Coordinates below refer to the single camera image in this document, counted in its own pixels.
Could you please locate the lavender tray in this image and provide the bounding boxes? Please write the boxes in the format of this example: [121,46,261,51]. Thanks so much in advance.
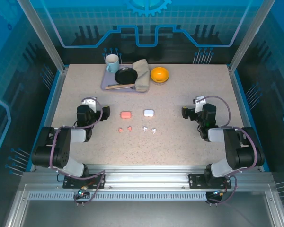
[100,63,149,93]

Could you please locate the black plate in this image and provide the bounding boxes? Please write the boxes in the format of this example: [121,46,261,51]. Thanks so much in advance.
[115,67,139,85]

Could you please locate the orange bowl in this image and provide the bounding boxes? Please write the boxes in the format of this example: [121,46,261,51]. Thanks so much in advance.
[150,67,169,83]

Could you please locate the light blue mug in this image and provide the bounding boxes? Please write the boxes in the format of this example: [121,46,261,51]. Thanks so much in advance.
[105,53,121,74]

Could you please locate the beige folded cloth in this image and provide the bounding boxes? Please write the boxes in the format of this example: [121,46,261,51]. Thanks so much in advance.
[132,58,151,92]

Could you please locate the grey metal front panel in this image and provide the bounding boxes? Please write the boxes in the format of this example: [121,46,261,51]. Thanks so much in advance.
[4,183,284,227]

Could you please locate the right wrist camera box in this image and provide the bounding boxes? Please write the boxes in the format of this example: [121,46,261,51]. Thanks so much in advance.
[193,96,207,114]

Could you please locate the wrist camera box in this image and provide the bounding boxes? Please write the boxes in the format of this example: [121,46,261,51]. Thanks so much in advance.
[82,96,97,112]
[193,96,207,114]

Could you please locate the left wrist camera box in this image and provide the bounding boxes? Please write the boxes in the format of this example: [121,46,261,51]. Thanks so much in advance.
[82,96,97,112]

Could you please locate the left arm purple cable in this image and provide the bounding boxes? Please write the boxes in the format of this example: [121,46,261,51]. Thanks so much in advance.
[49,98,107,207]

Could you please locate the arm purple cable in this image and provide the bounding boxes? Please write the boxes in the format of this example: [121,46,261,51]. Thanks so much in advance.
[196,95,260,207]
[49,98,107,207]

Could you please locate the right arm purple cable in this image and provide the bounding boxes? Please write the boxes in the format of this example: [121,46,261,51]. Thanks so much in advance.
[196,95,260,207]

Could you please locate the aluminium front rail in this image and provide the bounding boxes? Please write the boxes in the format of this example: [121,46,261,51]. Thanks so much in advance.
[21,164,274,191]

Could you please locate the cable connector with LED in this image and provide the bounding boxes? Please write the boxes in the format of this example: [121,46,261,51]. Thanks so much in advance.
[210,189,228,201]
[76,186,89,200]

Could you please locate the slotted metal cable duct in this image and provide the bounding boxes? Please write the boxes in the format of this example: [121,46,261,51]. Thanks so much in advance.
[27,192,210,201]

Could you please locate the aluminium frame post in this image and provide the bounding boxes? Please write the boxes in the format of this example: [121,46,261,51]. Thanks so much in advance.
[16,0,69,74]
[228,0,276,73]

